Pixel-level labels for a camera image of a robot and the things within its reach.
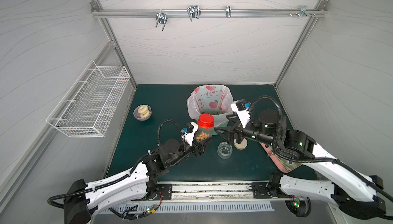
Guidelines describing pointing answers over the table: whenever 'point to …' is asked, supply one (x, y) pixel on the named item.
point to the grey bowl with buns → (142, 112)
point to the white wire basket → (88, 108)
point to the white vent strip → (181, 208)
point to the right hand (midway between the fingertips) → (221, 122)
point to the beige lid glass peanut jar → (224, 150)
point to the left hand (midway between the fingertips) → (206, 134)
